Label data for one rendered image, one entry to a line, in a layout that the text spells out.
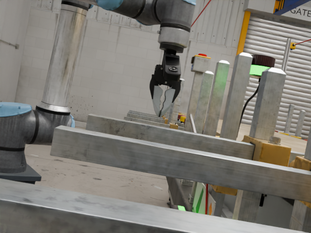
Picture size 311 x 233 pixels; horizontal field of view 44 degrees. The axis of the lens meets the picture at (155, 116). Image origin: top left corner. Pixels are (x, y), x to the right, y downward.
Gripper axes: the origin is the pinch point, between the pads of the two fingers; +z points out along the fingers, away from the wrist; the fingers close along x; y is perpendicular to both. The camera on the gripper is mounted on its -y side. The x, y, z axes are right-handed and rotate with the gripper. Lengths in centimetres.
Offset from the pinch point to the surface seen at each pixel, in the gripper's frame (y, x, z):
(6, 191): -96, 14, 1
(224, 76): 5.5, -18.0, -14.6
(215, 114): 5.6, -17.5, -2.3
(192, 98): 57, -18, -7
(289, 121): 220, -131, -5
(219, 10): 778, -153, -228
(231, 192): -26.6, -17.3, 14.0
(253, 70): -19.8, -19.0, -15.0
